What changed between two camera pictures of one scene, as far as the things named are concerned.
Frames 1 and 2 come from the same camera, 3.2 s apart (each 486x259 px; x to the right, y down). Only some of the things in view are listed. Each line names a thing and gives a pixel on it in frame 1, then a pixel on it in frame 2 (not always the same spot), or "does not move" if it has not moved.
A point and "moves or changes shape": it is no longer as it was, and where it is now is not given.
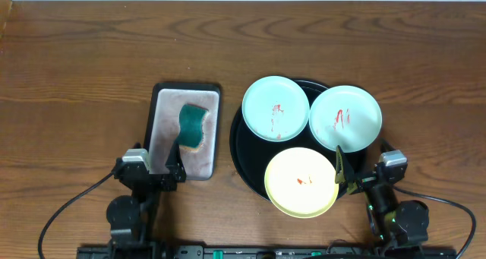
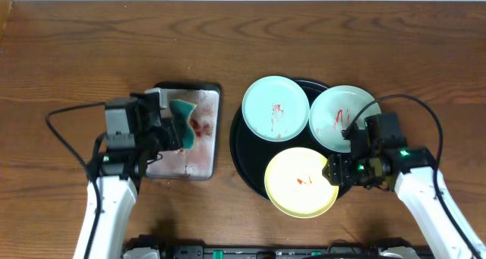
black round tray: [253, 156] does not move
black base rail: [262, 251] does not move
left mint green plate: [276, 108] does not move
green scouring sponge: [190, 121] moves or changes shape
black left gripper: [153, 175] -> [169, 134]
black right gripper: [343, 168] -> [338, 169]
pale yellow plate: [300, 182] does not move
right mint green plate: [347, 116] does not move
